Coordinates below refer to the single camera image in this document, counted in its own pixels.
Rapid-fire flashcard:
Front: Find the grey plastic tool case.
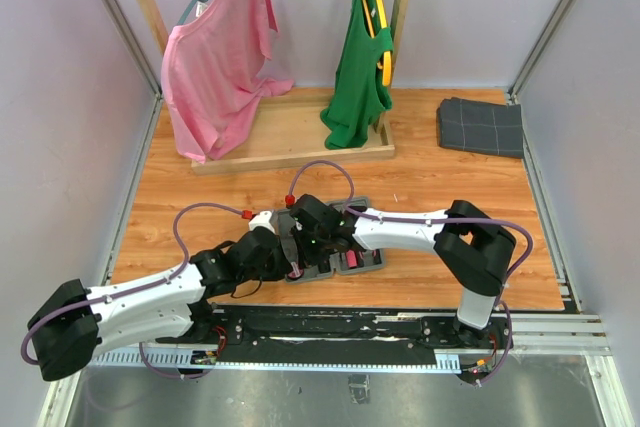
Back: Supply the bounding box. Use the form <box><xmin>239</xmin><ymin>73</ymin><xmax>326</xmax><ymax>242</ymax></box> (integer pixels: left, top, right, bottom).
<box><xmin>273</xmin><ymin>209</ymin><xmax>386</xmax><ymax>284</ymax></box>

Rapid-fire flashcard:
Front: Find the red black tape roll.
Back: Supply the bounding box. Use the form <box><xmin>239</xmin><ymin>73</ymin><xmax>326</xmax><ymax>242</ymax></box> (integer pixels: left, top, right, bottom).
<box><xmin>287</xmin><ymin>269</ymin><xmax>304</xmax><ymax>280</ymax></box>

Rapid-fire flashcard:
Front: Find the pink black screwdriver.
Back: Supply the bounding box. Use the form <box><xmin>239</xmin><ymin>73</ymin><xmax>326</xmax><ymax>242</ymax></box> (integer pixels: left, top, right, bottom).
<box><xmin>345</xmin><ymin>251</ymin><xmax>359</xmax><ymax>269</ymax></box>

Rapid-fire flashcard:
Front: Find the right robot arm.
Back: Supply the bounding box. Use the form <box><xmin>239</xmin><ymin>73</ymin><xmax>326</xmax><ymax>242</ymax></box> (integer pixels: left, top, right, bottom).
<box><xmin>289</xmin><ymin>194</ymin><xmax>516</xmax><ymax>347</ymax></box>

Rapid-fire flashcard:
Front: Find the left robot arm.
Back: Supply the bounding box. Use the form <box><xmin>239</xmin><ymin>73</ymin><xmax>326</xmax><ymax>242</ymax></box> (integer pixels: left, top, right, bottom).
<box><xmin>23</xmin><ymin>227</ymin><xmax>291</xmax><ymax>382</ymax></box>

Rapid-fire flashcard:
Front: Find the wooden clothes rack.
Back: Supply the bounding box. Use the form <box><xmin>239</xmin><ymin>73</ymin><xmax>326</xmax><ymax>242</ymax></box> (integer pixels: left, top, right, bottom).
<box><xmin>137</xmin><ymin>0</ymin><xmax>409</xmax><ymax>175</ymax></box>

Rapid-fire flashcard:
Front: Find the green tank top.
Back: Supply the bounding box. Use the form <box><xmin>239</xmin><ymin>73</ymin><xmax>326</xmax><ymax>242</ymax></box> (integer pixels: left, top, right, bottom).
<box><xmin>320</xmin><ymin>0</ymin><xmax>393</xmax><ymax>150</ymax></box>

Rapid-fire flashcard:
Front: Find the pink t-shirt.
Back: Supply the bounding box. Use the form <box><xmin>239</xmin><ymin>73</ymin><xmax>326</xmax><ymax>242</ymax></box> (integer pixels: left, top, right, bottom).
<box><xmin>161</xmin><ymin>0</ymin><xmax>294</xmax><ymax>163</ymax></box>

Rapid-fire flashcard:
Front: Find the folded grey checked cloth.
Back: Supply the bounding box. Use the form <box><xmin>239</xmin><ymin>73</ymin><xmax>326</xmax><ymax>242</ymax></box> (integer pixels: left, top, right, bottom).
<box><xmin>436</xmin><ymin>98</ymin><xmax>524</xmax><ymax>159</ymax></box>

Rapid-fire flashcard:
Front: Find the yellow clothes hanger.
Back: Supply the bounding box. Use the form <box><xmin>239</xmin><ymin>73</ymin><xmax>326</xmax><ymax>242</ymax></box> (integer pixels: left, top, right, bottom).
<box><xmin>345</xmin><ymin>0</ymin><xmax>393</xmax><ymax>87</ymax></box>

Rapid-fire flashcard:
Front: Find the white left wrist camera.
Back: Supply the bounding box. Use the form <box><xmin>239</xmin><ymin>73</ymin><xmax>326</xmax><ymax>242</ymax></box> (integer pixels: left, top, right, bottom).
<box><xmin>248</xmin><ymin>210</ymin><xmax>276</xmax><ymax>233</ymax></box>

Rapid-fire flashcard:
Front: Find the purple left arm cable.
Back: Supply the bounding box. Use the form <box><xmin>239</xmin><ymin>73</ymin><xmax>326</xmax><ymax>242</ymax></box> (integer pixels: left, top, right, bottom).
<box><xmin>19</xmin><ymin>202</ymin><xmax>251</xmax><ymax>381</ymax></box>

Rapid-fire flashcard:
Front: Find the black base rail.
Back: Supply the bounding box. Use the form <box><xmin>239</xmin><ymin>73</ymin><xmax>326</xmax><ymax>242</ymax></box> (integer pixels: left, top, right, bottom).
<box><xmin>157</xmin><ymin>305</ymin><xmax>509</xmax><ymax>367</ymax></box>

